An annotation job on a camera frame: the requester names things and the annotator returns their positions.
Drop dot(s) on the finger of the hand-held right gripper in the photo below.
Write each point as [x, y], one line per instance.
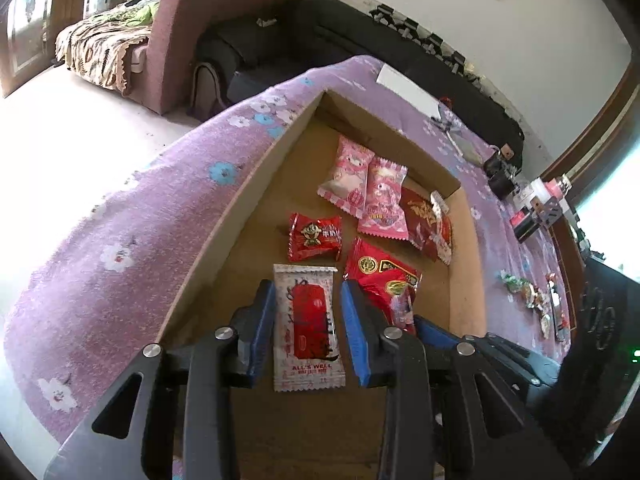
[520, 360]
[432, 330]

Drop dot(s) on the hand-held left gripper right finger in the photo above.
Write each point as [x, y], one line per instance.
[355, 335]

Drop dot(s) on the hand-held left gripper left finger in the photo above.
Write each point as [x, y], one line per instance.
[265, 330]

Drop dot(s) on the small red snack packet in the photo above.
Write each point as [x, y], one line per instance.
[315, 237]

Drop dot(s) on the dark red snack packet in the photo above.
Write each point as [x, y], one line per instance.
[420, 220]

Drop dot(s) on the cardboard box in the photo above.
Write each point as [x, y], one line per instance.
[270, 200]

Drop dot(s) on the pink cartoon snack packet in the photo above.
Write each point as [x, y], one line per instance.
[345, 175]
[385, 200]

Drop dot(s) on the green clear snack packet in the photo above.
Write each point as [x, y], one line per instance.
[532, 295]

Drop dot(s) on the green twisted candy packet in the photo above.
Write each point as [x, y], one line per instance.
[511, 281]

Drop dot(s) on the red candy wrapper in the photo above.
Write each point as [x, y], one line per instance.
[552, 278]

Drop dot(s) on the wooden sideboard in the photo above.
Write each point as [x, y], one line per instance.
[570, 255]

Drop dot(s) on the black canister wooden lid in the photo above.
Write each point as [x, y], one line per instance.
[500, 175]
[525, 222]

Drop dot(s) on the purple floral tablecloth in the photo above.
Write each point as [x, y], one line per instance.
[125, 240]

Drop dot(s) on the white plastic jug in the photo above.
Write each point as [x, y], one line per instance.
[530, 191]

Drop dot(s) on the pink thermos bottle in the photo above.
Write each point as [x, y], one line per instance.
[556, 187]

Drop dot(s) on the black pen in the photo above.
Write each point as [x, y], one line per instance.
[447, 120]

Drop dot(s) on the white paper sheet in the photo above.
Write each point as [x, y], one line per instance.
[405, 87]

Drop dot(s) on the black clamp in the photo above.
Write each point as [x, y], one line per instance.
[382, 12]
[457, 61]
[411, 29]
[435, 44]

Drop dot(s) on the black sofa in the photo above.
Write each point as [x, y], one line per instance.
[325, 35]

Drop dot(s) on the pink armchair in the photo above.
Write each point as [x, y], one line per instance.
[200, 20]

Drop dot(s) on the patterned blanket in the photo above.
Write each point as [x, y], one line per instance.
[100, 45]

